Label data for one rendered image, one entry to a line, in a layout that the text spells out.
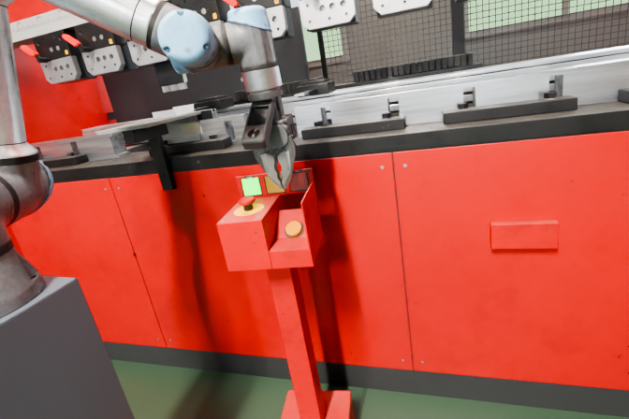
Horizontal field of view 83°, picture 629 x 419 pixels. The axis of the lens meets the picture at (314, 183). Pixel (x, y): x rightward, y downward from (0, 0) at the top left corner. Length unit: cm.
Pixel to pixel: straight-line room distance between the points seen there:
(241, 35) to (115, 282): 120
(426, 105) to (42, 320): 97
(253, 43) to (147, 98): 142
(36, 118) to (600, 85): 208
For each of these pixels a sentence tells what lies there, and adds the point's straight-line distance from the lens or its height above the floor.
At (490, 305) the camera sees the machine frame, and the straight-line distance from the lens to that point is 116.
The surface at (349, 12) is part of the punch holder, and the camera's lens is 105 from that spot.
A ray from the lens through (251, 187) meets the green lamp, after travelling 91.
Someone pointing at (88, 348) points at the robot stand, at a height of 64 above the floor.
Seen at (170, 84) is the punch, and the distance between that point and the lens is 134.
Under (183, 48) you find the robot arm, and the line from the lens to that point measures 56.
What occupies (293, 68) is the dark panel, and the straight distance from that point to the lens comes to 166.
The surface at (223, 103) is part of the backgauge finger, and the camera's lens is 148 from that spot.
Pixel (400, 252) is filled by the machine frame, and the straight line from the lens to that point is 106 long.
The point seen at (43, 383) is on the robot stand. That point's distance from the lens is 80.
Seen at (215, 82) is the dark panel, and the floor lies 110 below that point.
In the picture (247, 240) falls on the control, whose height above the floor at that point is 73.
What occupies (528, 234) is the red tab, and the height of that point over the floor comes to 59.
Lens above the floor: 105
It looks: 17 degrees down
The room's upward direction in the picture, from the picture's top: 10 degrees counter-clockwise
